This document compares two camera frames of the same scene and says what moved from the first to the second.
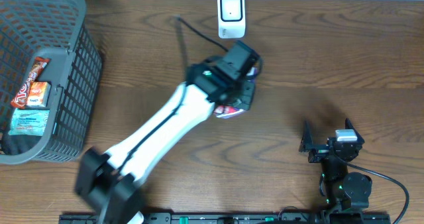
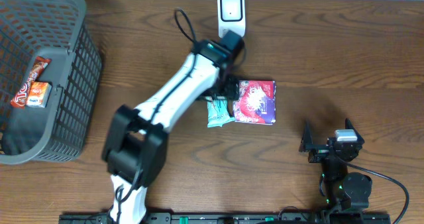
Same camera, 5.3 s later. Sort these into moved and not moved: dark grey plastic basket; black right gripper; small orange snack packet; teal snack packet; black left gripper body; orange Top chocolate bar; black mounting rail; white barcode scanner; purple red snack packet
Moved: black left gripper body; teal snack packet; purple red snack packet
Not moved: orange Top chocolate bar; small orange snack packet; white barcode scanner; dark grey plastic basket; black right gripper; black mounting rail
